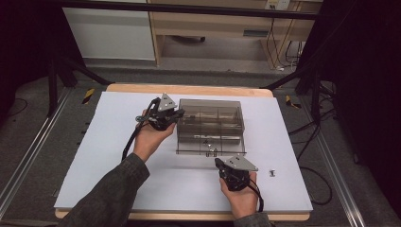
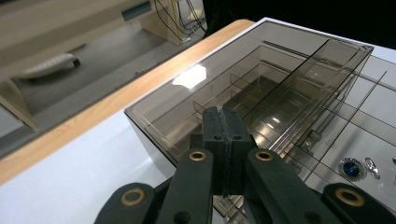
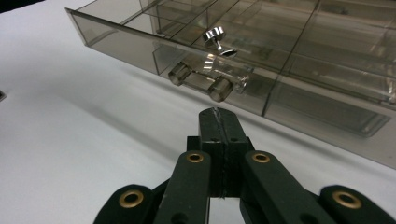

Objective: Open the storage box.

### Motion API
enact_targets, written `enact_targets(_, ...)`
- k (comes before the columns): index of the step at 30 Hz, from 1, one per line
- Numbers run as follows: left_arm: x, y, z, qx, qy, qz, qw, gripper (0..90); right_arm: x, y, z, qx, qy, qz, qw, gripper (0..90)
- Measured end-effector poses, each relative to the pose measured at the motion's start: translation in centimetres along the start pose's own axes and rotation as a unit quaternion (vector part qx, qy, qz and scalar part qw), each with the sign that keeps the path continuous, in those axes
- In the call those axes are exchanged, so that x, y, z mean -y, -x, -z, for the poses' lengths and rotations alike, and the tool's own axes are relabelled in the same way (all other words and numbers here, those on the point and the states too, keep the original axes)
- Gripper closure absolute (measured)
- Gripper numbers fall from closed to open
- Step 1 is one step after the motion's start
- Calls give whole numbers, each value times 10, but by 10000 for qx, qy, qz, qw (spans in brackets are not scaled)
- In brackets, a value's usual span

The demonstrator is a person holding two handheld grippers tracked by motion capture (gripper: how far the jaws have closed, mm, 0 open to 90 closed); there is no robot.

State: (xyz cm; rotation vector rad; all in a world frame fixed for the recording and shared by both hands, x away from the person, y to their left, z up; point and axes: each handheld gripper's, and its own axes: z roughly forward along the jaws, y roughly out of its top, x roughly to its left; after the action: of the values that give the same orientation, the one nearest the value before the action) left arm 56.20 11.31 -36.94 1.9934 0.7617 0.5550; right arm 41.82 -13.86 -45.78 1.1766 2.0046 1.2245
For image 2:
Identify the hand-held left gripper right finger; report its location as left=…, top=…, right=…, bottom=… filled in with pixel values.
left=222, top=106, right=258, bottom=198

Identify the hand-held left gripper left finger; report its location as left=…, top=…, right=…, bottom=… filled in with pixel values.
left=190, top=105, right=230, bottom=198

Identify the smoky clear drawer box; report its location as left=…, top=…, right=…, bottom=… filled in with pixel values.
left=124, top=19, right=375, bottom=224

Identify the round blue gem jewellery piece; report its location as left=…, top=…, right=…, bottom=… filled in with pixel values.
left=337, top=157, right=368, bottom=182

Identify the smoky clear divided drawer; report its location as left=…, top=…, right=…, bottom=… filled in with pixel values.
left=270, top=55, right=396, bottom=216

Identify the small silver jewellery piece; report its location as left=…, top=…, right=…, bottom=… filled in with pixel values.
left=364, top=157, right=381, bottom=180

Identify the wooden table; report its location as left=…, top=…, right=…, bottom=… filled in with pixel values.
left=0, top=19, right=256, bottom=187

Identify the black curtain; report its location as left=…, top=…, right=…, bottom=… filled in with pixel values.
left=202, top=0, right=396, bottom=50

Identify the office chair base leg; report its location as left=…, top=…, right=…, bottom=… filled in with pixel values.
left=18, top=52, right=81, bottom=80

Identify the light wooden desk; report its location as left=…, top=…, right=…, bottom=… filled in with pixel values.
left=0, top=0, right=188, bottom=132

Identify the black cable under desk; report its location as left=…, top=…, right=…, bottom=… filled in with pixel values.
left=153, top=0, right=208, bottom=43

